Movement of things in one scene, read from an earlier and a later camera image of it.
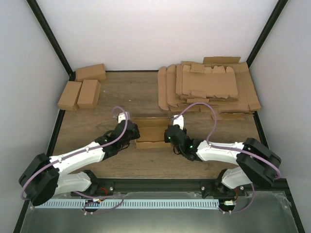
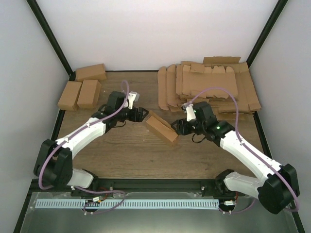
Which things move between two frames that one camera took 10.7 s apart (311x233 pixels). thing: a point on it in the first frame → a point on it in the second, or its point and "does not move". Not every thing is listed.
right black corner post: (278, 10) does not move
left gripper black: (136, 135) → (140, 118)
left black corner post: (52, 38) does not move
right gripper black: (166, 140) → (182, 129)
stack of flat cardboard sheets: (222, 83) does not move
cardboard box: (67, 101) does not move
